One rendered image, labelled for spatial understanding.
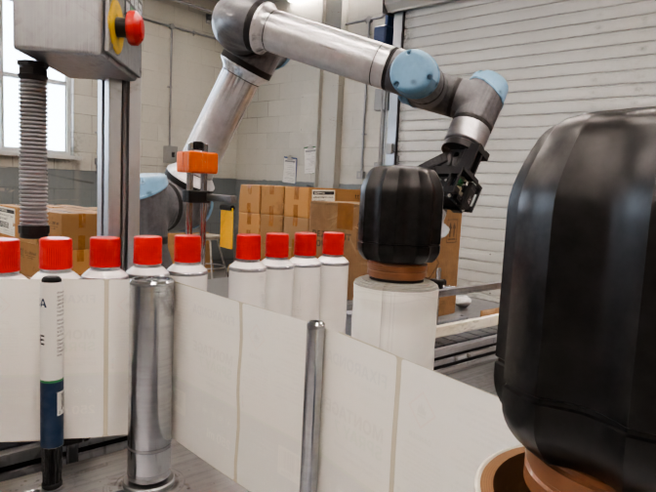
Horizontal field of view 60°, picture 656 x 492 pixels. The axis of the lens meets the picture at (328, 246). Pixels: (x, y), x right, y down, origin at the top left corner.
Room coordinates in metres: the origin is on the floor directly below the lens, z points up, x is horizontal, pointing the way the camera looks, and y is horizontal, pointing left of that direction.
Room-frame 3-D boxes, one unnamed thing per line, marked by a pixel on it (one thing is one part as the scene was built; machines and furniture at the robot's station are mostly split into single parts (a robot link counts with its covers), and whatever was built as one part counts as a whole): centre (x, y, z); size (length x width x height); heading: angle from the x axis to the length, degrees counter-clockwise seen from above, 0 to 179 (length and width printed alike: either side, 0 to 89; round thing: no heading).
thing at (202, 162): (0.79, 0.17, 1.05); 0.10 x 0.04 x 0.33; 41
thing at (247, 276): (0.77, 0.11, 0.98); 0.05 x 0.05 x 0.20
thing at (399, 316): (0.56, -0.07, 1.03); 0.09 x 0.09 x 0.30
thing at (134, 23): (0.67, 0.24, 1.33); 0.04 x 0.03 x 0.04; 6
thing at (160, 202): (1.20, 0.40, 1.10); 0.13 x 0.12 x 0.14; 160
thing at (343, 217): (1.40, -0.14, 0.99); 0.30 x 0.24 x 0.27; 135
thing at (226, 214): (0.77, 0.14, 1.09); 0.03 x 0.01 x 0.06; 41
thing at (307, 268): (0.84, 0.03, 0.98); 0.05 x 0.05 x 0.20
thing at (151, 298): (0.49, 0.15, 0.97); 0.05 x 0.05 x 0.19
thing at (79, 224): (4.42, 1.94, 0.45); 1.20 x 0.84 x 0.89; 50
